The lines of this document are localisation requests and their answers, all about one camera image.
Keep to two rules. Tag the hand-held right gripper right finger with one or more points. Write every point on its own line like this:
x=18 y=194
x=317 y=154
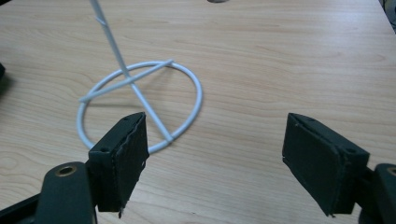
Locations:
x=317 y=165

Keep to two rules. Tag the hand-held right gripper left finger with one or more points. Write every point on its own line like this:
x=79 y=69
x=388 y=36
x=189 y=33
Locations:
x=120 y=168

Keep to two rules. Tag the dark round table grommet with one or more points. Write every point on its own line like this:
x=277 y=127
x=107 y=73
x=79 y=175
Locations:
x=217 y=1

